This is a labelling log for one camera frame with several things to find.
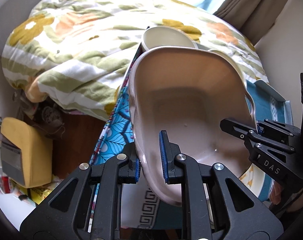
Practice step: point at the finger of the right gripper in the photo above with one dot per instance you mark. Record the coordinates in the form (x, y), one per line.
(274, 130)
(247, 133)

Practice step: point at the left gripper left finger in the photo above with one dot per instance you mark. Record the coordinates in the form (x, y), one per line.
(87, 204)

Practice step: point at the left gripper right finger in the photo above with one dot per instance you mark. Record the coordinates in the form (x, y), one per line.
(215, 203)

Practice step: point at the cream green round bowl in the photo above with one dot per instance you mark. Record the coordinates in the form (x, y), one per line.
(227, 58)

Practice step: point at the pink square bowl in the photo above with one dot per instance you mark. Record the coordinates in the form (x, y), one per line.
(187, 92)

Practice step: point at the small cream bowl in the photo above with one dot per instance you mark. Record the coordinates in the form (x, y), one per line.
(163, 36)

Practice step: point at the white duck plate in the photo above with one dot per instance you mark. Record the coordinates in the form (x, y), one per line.
(253, 179)

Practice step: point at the person hand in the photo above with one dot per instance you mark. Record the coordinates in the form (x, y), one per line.
(282, 199)

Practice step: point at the yellow cushion box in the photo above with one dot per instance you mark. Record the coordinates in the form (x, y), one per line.
(26, 153)

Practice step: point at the teal table cloth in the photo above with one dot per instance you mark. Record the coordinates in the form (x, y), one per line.
(141, 208)

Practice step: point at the right brown curtain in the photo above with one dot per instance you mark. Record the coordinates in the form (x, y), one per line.
(253, 18)

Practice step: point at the floral striped duvet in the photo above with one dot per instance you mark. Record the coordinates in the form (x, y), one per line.
(77, 52)

